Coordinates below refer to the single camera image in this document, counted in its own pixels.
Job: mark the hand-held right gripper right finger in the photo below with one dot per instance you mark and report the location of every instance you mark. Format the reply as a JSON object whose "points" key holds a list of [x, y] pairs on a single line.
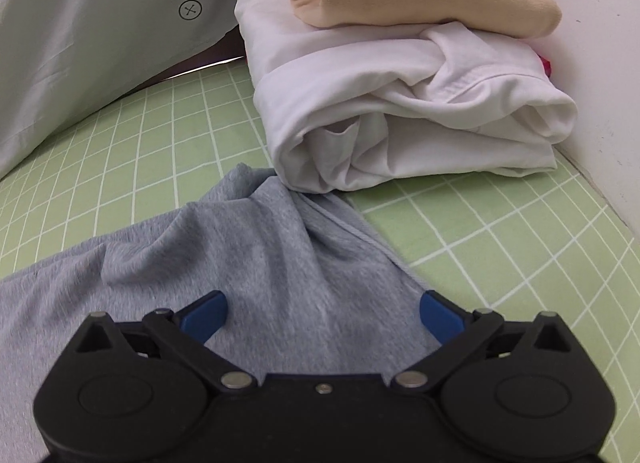
{"points": [[440, 315]]}

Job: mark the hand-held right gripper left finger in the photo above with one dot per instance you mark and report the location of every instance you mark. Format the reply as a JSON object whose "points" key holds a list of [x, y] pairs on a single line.
{"points": [[207, 315]]}

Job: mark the grey printed bed sheet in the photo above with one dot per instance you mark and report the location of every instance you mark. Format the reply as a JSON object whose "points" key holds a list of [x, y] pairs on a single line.
{"points": [[90, 33]]}

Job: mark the white folded garment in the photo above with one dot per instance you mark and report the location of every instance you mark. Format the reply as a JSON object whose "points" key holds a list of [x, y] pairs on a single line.
{"points": [[380, 93]]}

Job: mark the grey pants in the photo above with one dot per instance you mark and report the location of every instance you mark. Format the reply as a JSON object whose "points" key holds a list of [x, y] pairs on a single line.
{"points": [[275, 253]]}

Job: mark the small red item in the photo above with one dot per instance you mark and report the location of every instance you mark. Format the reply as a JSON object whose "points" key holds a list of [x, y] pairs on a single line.
{"points": [[546, 67]]}

